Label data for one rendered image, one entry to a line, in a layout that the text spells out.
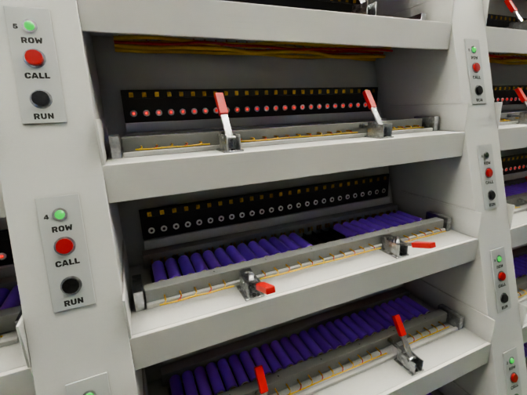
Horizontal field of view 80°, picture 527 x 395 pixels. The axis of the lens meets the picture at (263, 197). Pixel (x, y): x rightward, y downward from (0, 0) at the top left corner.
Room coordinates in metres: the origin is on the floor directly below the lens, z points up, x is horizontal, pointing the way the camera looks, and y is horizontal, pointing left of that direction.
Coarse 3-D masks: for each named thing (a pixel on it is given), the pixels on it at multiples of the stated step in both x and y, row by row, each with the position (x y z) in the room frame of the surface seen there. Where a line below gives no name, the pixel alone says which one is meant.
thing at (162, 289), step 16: (416, 224) 0.60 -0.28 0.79; (432, 224) 0.61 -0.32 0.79; (336, 240) 0.54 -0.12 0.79; (352, 240) 0.54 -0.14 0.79; (368, 240) 0.55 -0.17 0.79; (272, 256) 0.49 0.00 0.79; (288, 256) 0.49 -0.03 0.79; (304, 256) 0.50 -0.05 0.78; (320, 256) 0.51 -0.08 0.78; (208, 272) 0.45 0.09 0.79; (224, 272) 0.45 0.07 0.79; (256, 272) 0.47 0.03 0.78; (288, 272) 0.47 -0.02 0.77; (144, 288) 0.41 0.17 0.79; (160, 288) 0.42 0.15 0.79; (176, 288) 0.42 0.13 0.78; (192, 288) 0.43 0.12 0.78; (224, 288) 0.43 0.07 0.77; (160, 304) 0.40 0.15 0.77
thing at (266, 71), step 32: (512, 0) 0.98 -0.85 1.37; (96, 64) 0.54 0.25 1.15; (128, 64) 0.56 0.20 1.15; (160, 64) 0.58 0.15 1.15; (192, 64) 0.60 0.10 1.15; (224, 64) 0.63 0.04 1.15; (256, 64) 0.65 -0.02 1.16; (288, 64) 0.68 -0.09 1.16; (320, 64) 0.71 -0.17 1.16; (352, 64) 0.74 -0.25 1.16; (192, 192) 0.59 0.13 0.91; (224, 192) 0.61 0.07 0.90; (256, 192) 0.64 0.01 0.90; (0, 224) 0.48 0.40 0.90; (128, 224) 0.54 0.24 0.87; (128, 256) 0.54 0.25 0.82
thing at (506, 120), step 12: (504, 96) 0.91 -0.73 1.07; (516, 96) 0.93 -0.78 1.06; (504, 108) 0.91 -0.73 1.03; (516, 108) 0.93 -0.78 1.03; (504, 120) 0.71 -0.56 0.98; (516, 120) 0.76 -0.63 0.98; (504, 132) 0.63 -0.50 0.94; (516, 132) 0.64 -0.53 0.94; (504, 144) 0.64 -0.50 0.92; (516, 144) 0.65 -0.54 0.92
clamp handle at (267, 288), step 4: (248, 276) 0.43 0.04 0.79; (252, 276) 0.43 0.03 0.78; (248, 280) 0.43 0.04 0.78; (252, 280) 0.43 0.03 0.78; (252, 284) 0.41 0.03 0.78; (256, 284) 0.39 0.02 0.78; (260, 284) 0.38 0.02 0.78; (264, 284) 0.38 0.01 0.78; (268, 284) 0.38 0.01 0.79; (256, 288) 0.39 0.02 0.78; (260, 288) 0.38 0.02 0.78; (264, 288) 0.37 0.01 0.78; (268, 288) 0.36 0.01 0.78; (272, 288) 0.37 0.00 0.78; (264, 292) 0.37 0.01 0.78; (268, 292) 0.36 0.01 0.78; (272, 292) 0.36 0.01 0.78
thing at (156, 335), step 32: (256, 224) 0.61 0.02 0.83; (448, 224) 0.62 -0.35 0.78; (480, 224) 0.57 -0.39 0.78; (352, 256) 0.53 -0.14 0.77; (384, 256) 0.53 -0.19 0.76; (416, 256) 0.52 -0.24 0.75; (448, 256) 0.56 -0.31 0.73; (128, 288) 0.42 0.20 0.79; (288, 288) 0.44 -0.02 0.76; (320, 288) 0.45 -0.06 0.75; (352, 288) 0.48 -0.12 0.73; (384, 288) 0.51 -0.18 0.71; (128, 320) 0.35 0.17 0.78; (160, 320) 0.39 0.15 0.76; (192, 320) 0.38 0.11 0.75; (224, 320) 0.40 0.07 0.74; (256, 320) 0.42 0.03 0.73; (288, 320) 0.44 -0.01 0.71; (160, 352) 0.37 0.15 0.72
